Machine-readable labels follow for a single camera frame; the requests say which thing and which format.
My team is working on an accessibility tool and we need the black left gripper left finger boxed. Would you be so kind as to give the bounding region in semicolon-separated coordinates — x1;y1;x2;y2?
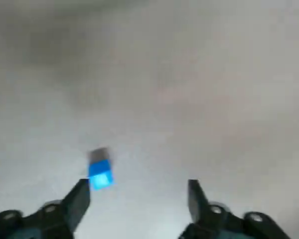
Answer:
0;178;92;239

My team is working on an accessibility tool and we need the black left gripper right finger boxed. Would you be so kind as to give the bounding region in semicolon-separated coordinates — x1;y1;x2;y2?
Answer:
178;178;294;239

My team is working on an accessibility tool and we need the small blue magnetic cube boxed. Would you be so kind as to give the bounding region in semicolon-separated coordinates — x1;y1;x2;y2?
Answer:
89;160;115;191

